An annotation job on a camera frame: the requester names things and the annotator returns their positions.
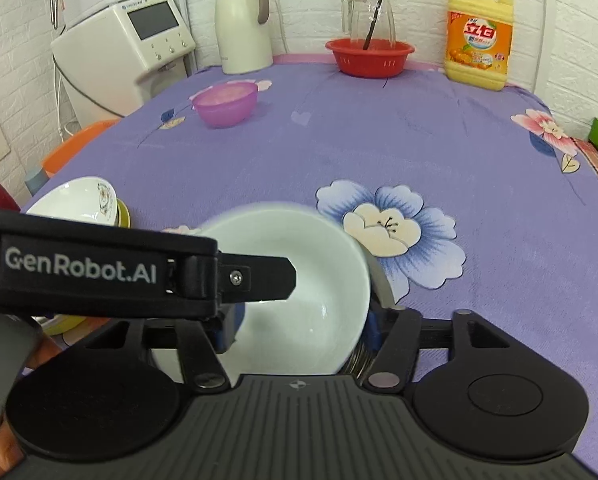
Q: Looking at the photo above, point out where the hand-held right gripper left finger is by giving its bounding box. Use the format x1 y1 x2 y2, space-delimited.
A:
82 304 247 394

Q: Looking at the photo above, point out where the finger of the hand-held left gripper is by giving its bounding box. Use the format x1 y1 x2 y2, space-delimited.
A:
217 254 298 306

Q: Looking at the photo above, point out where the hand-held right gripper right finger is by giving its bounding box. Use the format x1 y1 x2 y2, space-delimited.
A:
361 308 512 392

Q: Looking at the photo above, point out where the white bowl with red pattern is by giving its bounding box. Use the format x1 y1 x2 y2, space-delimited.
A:
149 201 372 376

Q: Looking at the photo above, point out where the white plate with floral print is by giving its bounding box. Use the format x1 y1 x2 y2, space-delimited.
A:
25 176 119 226

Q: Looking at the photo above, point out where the yellow plastic plate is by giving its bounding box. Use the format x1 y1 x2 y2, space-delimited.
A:
44 199 131 337

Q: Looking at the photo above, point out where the grey-blue cylinder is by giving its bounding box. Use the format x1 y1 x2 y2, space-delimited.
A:
24 165 50 198

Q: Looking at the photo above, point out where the orange plastic stool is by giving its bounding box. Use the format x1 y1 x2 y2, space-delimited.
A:
42 119 120 178

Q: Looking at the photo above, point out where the purple plastic bowl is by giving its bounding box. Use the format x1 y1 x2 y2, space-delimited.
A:
189 81 259 129

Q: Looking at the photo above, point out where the purple floral tablecloth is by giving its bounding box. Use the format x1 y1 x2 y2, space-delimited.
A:
19 52 598 478

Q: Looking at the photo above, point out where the white water dispenser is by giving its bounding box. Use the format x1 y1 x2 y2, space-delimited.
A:
50 0 197 128

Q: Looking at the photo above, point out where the red plastic basket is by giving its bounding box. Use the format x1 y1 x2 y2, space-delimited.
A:
325 38 416 79

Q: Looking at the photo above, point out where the white thermos jug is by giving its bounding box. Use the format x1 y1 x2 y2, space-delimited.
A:
214 0 275 76

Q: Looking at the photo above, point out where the yellow detergent bottle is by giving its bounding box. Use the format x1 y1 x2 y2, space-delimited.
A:
444 0 524 92

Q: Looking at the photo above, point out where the glass pitcher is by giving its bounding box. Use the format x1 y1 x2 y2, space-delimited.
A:
340 0 397 51

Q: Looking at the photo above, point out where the black stirring stick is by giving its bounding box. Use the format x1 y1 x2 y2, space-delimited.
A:
363 0 392 51

